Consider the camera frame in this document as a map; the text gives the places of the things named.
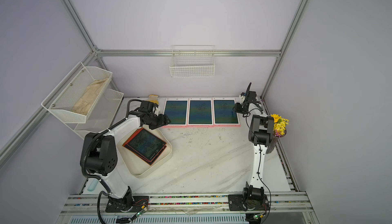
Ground pink white writing tablet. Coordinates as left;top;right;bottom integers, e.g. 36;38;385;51
163;98;189;128

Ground dark red bottom tablet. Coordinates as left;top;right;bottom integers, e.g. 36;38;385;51
123;128;167;148

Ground dark red tablet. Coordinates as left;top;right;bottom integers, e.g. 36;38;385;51
123;145;166;165
123;128;167;148

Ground beige storage tray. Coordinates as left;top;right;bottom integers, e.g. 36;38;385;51
116;126;173;178

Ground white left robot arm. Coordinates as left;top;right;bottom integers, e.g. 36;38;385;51
80;100;173;212

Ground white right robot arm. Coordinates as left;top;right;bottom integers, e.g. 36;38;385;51
234;90;274;211

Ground yellow work glove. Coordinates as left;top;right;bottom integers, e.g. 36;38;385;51
148;94;159;105

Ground yellow flower bouquet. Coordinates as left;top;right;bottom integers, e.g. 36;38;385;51
271;114;290;137

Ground purple glass vase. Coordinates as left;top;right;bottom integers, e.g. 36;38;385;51
266;136;281;154

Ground beige glove in shelf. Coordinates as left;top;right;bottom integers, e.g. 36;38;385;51
71;78;108;115

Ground white mesh two-tier shelf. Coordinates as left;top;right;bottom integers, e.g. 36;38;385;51
41;62;124;138

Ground light blue object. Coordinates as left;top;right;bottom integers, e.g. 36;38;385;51
87;180;98;192

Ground white wire wall basket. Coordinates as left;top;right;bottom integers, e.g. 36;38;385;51
169;45;215;78

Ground aluminium frame profiles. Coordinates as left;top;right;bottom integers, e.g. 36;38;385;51
0;0;321;224

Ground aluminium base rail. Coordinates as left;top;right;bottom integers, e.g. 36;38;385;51
60;192;314;216

